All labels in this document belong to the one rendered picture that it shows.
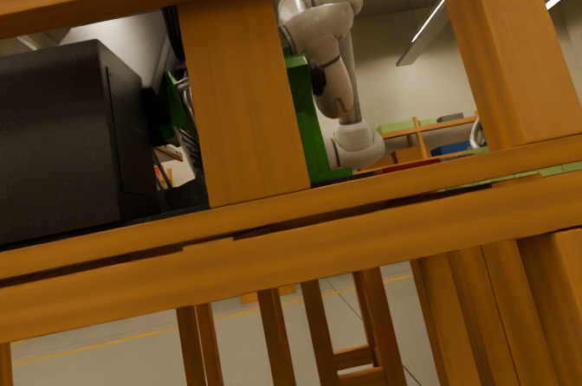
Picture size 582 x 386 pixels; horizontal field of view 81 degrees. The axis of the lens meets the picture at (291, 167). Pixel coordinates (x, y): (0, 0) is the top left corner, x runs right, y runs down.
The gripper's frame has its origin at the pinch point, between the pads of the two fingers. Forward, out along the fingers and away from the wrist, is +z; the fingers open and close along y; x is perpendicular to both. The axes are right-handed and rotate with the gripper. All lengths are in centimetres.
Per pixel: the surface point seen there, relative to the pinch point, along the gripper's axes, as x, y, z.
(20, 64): 10.8, 21.6, 23.8
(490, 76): 46, -2, -44
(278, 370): 29, -85, 20
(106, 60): 12.3, 16.3, 10.2
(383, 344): 28, -106, -15
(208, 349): 6, -91, 46
